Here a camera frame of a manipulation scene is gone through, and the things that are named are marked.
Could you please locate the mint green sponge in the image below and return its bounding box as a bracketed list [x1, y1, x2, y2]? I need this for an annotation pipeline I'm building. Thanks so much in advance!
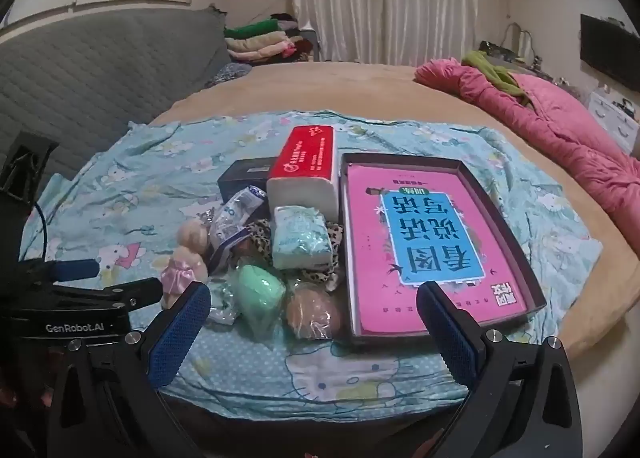
[206, 263, 287, 339]

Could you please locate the cluttered dresser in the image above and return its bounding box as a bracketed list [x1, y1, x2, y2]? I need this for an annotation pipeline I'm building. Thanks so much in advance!
[477, 41, 586, 99]

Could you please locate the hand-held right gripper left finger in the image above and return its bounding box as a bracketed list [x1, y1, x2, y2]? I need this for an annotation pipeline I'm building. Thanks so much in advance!
[47, 282, 213, 458]

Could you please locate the grey quilted headboard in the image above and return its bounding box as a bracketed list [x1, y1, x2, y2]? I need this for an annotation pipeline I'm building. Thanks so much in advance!
[0, 6, 233, 189]

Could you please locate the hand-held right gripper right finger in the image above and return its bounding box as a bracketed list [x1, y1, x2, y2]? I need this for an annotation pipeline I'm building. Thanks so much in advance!
[416, 281, 583, 458]

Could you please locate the orange puff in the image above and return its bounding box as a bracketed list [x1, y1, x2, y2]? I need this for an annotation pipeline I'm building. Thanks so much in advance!
[286, 281, 346, 341]

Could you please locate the blue white plastic packet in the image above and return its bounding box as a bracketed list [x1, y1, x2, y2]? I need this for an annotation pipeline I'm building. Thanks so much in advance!
[207, 185, 268, 259]

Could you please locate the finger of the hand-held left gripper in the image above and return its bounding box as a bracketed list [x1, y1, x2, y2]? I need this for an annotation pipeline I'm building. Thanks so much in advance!
[20, 258, 101, 285]
[50, 277, 166, 314]

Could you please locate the pink quilt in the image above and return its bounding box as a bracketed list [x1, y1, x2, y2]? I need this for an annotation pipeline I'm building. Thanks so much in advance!
[414, 58, 640, 239]

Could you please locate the cartoon cat printed blanket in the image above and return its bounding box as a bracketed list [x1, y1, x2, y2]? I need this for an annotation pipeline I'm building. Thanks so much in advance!
[20, 111, 603, 421]

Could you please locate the black cable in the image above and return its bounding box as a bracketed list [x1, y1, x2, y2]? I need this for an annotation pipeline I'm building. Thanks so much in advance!
[31, 202, 50, 265]

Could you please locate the white drawer cabinet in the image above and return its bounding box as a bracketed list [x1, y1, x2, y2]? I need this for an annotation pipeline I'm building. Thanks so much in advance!
[585, 91, 640, 154]

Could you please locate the stack of folded clothes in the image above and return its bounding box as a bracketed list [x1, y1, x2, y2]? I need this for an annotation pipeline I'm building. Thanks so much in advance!
[222, 13, 321, 64]

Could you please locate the black television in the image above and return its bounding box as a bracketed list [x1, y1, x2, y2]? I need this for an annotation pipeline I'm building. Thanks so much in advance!
[580, 13, 640, 92]

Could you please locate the arched mirror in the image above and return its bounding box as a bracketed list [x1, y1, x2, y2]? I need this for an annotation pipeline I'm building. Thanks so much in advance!
[502, 22, 536, 59]

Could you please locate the pink book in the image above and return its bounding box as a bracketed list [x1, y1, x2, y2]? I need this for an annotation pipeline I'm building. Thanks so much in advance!
[346, 163, 528, 336]

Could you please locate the dark speckled cloth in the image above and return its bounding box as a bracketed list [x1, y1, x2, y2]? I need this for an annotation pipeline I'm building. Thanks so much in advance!
[205, 62, 253, 86]

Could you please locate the green white tissue packet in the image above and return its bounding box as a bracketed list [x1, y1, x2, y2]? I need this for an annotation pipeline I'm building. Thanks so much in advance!
[271, 205, 335, 270]

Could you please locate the tan bed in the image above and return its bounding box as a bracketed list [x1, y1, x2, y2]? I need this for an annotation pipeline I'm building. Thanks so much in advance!
[145, 56, 640, 364]

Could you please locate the leopard print cloth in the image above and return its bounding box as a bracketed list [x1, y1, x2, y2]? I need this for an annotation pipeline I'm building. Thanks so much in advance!
[235, 218, 346, 291]

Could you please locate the dark cardboard box tray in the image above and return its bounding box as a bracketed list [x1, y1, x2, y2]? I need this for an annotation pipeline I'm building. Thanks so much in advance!
[339, 152, 547, 354]

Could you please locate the red tissue pack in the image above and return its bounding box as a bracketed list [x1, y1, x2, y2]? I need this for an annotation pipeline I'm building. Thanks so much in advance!
[266, 125, 341, 221]

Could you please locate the green garment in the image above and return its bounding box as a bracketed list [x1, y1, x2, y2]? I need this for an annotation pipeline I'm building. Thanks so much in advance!
[461, 51, 531, 99]

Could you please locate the plush toy with pink skirt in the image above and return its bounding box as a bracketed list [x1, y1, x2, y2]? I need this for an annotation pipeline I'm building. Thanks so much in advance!
[160, 218, 213, 309]

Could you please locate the black box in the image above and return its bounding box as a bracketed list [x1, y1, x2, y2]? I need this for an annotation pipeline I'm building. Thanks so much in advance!
[218, 157, 278, 199]

